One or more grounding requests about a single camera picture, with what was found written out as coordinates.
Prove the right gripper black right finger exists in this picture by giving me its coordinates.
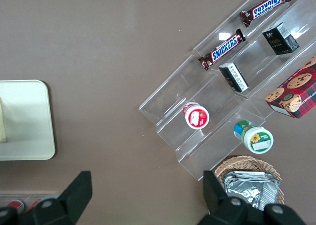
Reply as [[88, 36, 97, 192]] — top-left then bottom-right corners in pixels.
[[199, 170, 266, 225]]

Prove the clear acrylic stepped shelf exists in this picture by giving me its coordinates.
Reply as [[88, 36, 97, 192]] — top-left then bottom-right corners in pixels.
[[138, 0, 316, 181]]

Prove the red lidded snack cup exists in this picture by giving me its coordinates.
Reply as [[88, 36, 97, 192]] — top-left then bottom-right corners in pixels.
[[183, 101, 210, 130]]

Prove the cream plastic serving tray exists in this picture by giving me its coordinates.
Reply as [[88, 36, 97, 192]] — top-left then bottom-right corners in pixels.
[[0, 80, 56, 161]]

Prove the small black carton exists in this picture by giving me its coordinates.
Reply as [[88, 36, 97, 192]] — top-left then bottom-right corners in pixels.
[[219, 62, 249, 93], [261, 22, 301, 55]]

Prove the Snickers chocolate bar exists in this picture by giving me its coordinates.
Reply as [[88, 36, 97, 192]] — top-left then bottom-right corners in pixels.
[[239, 0, 295, 28], [197, 28, 246, 71]]

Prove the light tan wicker basket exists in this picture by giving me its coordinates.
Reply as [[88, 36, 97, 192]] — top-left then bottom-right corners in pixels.
[[213, 155, 285, 211]]

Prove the silver foil pouch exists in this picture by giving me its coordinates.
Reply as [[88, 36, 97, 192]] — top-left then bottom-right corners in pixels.
[[228, 171, 275, 179], [223, 177, 281, 211]]

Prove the red plaid cookie box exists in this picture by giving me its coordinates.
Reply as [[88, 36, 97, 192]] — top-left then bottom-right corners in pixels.
[[264, 56, 316, 119]]

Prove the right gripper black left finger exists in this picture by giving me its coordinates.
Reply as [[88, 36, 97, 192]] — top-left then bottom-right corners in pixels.
[[18, 171, 93, 225]]

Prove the green lidded snack cup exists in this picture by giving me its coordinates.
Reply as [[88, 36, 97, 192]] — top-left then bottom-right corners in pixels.
[[233, 119, 274, 154]]

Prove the clear acrylic bottle rack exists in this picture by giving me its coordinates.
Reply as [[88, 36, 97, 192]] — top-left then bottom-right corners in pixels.
[[0, 190, 62, 210]]

